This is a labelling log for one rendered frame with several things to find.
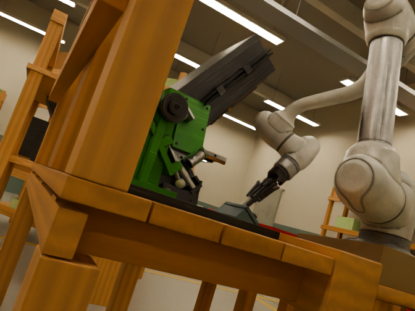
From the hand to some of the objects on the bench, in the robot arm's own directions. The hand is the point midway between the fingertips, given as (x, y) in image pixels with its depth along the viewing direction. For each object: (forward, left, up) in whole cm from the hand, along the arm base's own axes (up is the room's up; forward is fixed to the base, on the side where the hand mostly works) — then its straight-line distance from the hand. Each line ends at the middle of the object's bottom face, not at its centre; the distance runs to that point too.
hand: (244, 205), depth 139 cm
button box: (+6, +4, -10) cm, 12 cm away
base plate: (+33, -18, -8) cm, 39 cm away
